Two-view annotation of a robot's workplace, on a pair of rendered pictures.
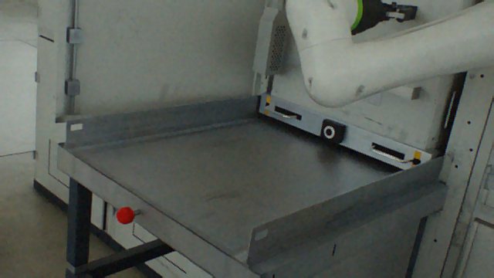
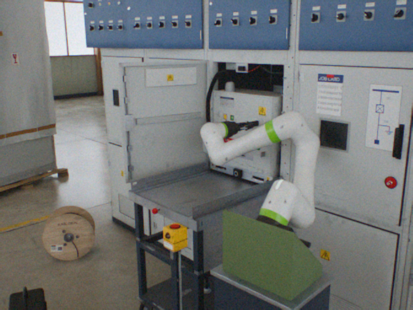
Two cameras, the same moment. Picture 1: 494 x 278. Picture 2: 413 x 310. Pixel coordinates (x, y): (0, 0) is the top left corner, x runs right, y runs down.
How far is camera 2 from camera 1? 1.32 m
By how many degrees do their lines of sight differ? 8
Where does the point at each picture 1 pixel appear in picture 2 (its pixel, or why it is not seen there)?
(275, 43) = not seen: hidden behind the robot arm
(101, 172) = (145, 198)
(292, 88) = not seen: hidden behind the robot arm
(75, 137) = (134, 187)
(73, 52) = (129, 155)
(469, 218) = not seen: hidden behind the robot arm
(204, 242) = (180, 214)
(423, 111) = (267, 160)
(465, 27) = (252, 135)
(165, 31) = (165, 140)
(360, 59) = (224, 149)
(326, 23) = (212, 138)
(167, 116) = (168, 174)
